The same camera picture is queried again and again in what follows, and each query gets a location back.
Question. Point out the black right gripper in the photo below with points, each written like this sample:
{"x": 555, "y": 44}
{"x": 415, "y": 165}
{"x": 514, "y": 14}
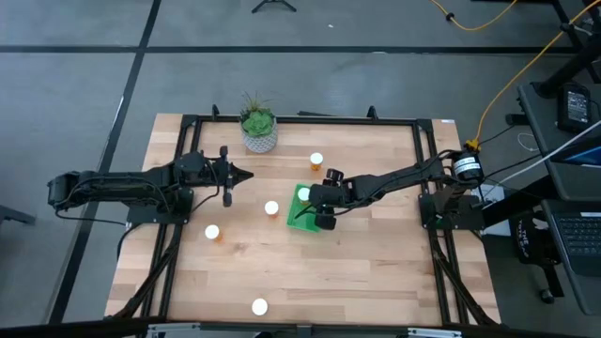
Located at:
{"x": 328, "y": 195}

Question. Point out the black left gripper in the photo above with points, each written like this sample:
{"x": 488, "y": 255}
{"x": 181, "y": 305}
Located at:
{"x": 226, "y": 176}

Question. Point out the orange pill bottle white cap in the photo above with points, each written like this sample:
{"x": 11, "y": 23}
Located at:
{"x": 212, "y": 231}
{"x": 304, "y": 193}
{"x": 271, "y": 208}

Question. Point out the white ball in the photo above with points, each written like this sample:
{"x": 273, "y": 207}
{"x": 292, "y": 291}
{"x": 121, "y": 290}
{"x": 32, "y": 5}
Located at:
{"x": 316, "y": 159}
{"x": 259, "y": 306}

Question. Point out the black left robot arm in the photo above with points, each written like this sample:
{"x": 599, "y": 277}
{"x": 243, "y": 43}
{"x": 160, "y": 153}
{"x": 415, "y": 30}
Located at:
{"x": 117, "y": 185}

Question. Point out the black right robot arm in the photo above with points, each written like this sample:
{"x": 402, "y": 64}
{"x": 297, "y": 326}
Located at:
{"x": 399, "y": 178}

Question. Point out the green plastic basket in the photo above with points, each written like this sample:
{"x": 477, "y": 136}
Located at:
{"x": 297, "y": 221}

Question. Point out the succulent in white patterned pot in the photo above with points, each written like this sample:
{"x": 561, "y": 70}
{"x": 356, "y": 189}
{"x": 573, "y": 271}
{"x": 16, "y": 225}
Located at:
{"x": 259, "y": 138}

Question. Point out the white ball bottom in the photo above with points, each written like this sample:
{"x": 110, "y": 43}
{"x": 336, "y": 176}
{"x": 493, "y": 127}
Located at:
{"x": 259, "y": 306}

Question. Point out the black tripod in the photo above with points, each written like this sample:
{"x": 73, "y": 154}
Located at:
{"x": 274, "y": 4}

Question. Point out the dark grey desk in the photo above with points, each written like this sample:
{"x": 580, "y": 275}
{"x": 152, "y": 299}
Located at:
{"x": 544, "y": 122}

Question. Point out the black rig beam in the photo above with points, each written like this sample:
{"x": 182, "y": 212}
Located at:
{"x": 70, "y": 328}

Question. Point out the dark grey furniture leg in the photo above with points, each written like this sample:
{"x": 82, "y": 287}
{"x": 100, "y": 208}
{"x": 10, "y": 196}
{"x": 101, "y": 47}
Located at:
{"x": 14, "y": 216}

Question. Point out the black laptop keyboard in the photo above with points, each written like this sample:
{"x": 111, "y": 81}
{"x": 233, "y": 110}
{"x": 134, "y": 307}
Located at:
{"x": 582, "y": 235}

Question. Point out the dark laptop blue screen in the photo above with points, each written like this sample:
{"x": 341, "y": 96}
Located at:
{"x": 584, "y": 155}

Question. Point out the black power adapter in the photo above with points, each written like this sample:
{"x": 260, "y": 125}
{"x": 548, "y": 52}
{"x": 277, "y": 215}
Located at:
{"x": 575, "y": 108}

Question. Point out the black stand leg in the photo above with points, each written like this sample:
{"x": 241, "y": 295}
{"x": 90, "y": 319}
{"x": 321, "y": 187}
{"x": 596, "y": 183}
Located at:
{"x": 573, "y": 66}

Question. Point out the black aluminium table frame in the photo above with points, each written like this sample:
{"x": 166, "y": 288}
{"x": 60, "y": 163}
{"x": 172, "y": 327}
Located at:
{"x": 305, "y": 120}

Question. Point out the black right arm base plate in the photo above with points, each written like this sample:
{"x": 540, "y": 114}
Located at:
{"x": 429, "y": 213}

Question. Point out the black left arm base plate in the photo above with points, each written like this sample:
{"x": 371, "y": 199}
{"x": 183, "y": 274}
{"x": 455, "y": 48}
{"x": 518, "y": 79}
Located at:
{"x": 141, "y": 217}

